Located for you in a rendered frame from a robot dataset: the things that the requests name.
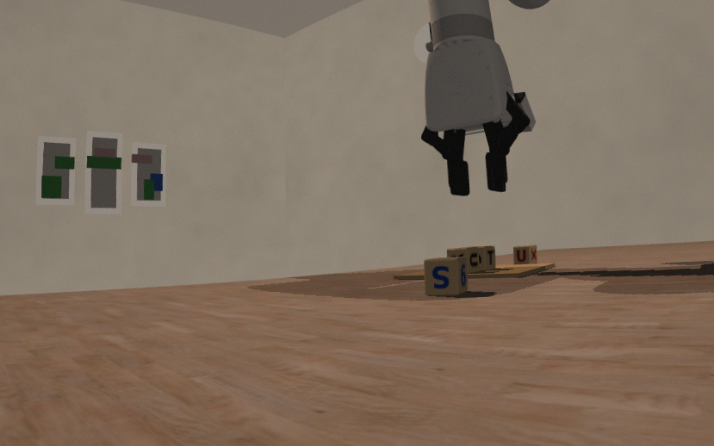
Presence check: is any orange flat mat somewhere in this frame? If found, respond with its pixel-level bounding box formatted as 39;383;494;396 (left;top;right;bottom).
394;263;555;280

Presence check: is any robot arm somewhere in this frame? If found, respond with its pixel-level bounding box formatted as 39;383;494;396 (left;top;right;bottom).
425;0;549;133

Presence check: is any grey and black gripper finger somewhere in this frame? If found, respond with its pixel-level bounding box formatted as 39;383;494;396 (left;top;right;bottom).
482;92;531;192
421;126;469;196

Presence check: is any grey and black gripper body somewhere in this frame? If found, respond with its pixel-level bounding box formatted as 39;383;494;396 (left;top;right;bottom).
425;35;515;135

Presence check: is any tan wooden letter block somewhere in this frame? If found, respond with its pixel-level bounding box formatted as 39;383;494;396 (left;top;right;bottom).
513;245;537;264
473;245;495;270
447;247;479;273
424;257;468;295

